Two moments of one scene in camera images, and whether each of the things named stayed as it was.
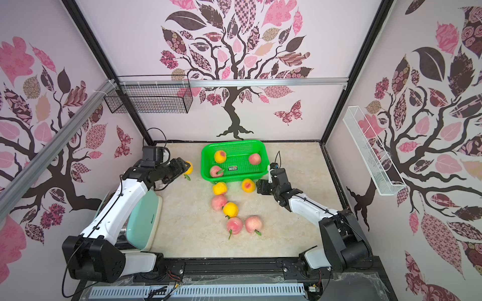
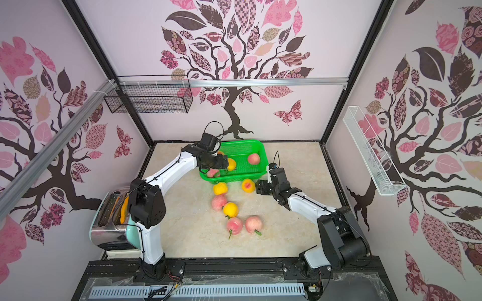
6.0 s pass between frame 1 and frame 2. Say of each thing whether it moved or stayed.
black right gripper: stayed
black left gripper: moved
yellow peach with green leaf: moved
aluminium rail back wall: stayed
